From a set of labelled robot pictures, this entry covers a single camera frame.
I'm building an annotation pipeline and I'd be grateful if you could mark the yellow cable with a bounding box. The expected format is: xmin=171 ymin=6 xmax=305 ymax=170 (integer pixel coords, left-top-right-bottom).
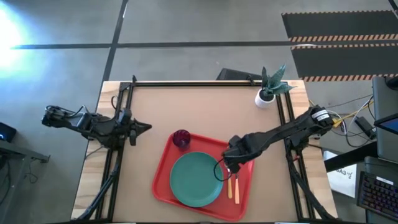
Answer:
xmin=332 ymin=101 xmax=374 ymax=128

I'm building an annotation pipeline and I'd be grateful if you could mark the green plant in white pot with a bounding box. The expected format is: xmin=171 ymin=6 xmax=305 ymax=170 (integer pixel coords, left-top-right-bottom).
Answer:
xmin=254 ymin=64 xmax=296 ymax=109

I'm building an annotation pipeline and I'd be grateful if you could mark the grey laptop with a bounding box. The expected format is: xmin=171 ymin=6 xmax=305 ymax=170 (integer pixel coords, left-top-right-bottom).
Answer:
xmin=372 ymin=76 xmax=398 ymax=164

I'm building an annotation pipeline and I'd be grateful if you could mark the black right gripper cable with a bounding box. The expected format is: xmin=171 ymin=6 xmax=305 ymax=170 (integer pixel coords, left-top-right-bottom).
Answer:
xmin=213 ymin=157 xmax=233 ymax=182

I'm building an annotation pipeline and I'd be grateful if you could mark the fork with orange handle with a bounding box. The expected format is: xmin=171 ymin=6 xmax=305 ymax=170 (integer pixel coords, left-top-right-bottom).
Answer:
xmin=234 ymin=173 xmax=241 ymax=205

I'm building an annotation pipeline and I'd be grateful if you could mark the black device with blue light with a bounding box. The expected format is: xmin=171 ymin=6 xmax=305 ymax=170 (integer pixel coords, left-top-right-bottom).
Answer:
xmin=0 ymin=121 xmax=17 ymax=143

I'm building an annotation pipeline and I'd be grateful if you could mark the purple plastic cup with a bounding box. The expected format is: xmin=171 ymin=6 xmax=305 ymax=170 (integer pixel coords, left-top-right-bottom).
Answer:
xmin=172 ymin=129 xmax=192 ymax=151

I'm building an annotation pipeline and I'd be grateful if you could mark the black aluminium table frame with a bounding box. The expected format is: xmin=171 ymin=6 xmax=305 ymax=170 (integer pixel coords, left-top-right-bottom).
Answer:
xmin=70 ymin=74 xmax=340 ymax=223

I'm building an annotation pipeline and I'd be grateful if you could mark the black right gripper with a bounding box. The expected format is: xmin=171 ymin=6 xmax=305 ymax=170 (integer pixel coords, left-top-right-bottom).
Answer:
xmin=222 ymin=134 xmax=265 ymax=175

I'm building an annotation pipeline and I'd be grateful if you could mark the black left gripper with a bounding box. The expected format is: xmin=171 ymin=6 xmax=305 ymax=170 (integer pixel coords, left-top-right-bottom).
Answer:
xmin=117 ymin=108 xmax=152 ymax=146

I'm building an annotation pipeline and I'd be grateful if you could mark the red plastic tray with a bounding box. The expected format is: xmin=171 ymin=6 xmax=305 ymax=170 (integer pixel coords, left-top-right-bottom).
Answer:
xmin=151 ymin=133 xmax=255 ymax=222

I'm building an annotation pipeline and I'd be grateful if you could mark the black flat box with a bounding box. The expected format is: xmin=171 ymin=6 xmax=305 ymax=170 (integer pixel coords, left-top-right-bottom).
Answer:
xmin=216 ymin=67 xmax=264 ymax=81

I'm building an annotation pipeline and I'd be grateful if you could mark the green round plate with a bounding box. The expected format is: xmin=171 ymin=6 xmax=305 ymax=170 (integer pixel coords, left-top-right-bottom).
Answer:
xmin=169 ymin=151 xmax=224 ymax=208

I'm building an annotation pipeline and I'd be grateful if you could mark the spoon with orange handle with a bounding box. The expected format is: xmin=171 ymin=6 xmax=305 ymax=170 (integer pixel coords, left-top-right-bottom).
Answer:
xmin=226 ymin=172 xmax=233 ymax=200

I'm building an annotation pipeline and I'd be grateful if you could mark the black power adapter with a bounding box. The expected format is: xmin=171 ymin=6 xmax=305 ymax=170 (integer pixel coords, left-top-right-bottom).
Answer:
xmin=354 ymin=116 xmax=377 ymax=140

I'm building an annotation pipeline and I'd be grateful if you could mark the black mat with hazard stripes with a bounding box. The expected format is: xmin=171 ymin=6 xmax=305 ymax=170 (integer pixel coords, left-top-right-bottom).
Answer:
xmin=281 ymin=11 xmax=398 ymax=43
xmin=290 ymin=43 xmax=398 ymax=82

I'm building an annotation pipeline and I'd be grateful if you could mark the black backlit keyboard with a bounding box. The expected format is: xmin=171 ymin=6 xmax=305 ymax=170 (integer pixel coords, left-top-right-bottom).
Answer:
xmin=356 ymin=170 xmax=398 ymax=222

